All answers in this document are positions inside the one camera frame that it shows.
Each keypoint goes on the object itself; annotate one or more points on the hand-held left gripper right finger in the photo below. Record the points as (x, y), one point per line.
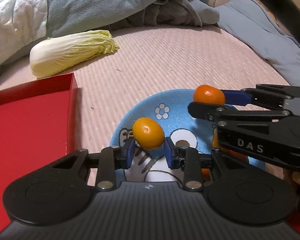
(170, 153)

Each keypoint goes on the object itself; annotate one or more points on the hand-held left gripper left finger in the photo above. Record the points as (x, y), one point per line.
(128, 155)

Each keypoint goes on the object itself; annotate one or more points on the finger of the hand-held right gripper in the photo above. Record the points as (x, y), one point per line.
(205, 110)
(236, 98)

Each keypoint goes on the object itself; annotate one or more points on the blue cartoon plate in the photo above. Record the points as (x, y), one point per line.
(175, 110)

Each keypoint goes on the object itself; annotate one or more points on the red tray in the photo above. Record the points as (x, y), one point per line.
(27, 130)

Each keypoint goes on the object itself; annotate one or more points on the pink ribbed bed sheet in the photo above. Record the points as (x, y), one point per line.
(165, 62)

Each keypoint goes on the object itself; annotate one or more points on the blue-grey quilted blanket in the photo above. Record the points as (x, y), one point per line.
(260, 30)

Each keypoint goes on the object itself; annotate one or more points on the red object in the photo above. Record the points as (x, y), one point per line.
(297, 223)

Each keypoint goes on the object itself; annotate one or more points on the grey garment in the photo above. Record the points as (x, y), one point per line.
(170, 10)

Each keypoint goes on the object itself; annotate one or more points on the napa cabbage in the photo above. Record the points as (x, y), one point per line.
(65, 53)

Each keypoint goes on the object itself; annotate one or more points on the light blue fleece blanket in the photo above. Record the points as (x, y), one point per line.
(102, 2)

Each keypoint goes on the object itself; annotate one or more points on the white quilt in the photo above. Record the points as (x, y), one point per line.
(12, 17)

